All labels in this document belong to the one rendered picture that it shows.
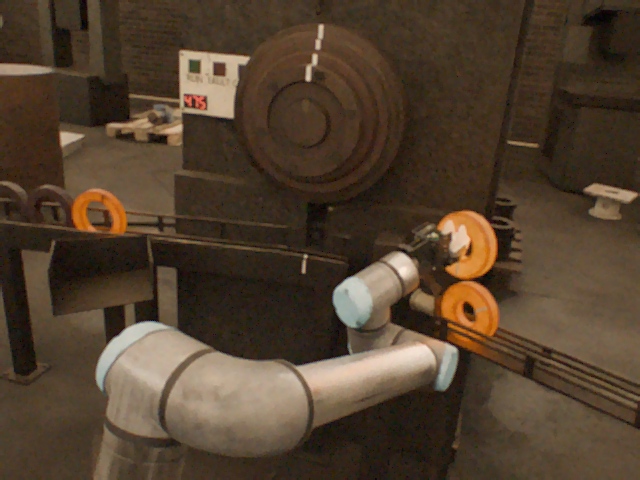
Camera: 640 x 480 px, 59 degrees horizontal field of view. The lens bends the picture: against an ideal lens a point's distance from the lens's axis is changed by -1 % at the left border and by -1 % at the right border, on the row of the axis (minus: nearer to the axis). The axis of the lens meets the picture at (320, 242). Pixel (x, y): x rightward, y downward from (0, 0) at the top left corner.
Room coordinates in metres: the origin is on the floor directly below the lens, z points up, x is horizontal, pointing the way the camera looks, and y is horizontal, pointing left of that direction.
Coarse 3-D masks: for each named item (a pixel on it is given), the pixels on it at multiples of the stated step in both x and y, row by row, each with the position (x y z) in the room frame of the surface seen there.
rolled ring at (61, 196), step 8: (32, 192) 1.80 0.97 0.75; (40, 192) 1.79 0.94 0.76; (48, 192) 1.78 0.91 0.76; (56, 192) 1.77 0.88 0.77; (64, 192) 1.79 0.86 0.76; (32, 200) 1.80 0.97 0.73; (40, 200) 1.81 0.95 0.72; (56, 200) 1.77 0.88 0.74; (64, 200) 1.77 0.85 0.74; (72, 200) 1.79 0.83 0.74; (32, 208) 1.80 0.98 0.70; (40, 208) 1.82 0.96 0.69; (64, 208) 1.77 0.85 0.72; (72, 208) 1.77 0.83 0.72; (32, 216) 1.80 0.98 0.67; (40, 216) 1.81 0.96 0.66; (72, 216) 1.76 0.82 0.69; (32, 224) 1.80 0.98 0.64; (40, 224) 1.79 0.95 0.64; (48, 224) 1.81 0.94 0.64; (64, 224) 1.77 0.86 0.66; (72, 224) 1.76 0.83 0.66
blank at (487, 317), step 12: (456, 288) 1.31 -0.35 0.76; (468, 288) 1.28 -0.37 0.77; (480, 288) 1.27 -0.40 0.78; (444, 300) 1.33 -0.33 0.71; (456, 300) 1.30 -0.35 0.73; (468, 300) 1.27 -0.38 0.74; (480, 300) 1.25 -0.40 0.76; (492, 300) 1.25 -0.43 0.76; (444, 312) 1.32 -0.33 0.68; (456, 312) 1.30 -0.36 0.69; (480, 312) 1.24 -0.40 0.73; (492, 312) 1.23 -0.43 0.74; (468, 324) 1.28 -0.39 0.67; (480, 324) 1.24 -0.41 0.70; (492, 324) 1.22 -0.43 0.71; (456, 336) 1.29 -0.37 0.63
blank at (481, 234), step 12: (456, 216) 1.25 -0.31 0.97; (468, 216) 1.23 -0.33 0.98; (480, 216) 1.24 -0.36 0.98; (456, 228) 1.25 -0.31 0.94; (468, 228) 1.22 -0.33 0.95; (480, 228) 1.20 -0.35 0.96; (480, 240) 1.19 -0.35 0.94; (492, 240) 1.19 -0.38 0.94; (480, 252) 1.19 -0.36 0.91; (492, 252) 1.18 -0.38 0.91; (456, 264) 1.23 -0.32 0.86; (468, 264) 1.21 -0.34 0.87; (480, 264) 1.18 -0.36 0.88; (456, 276) 1.23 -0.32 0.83; (468, 276) 1.20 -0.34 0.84
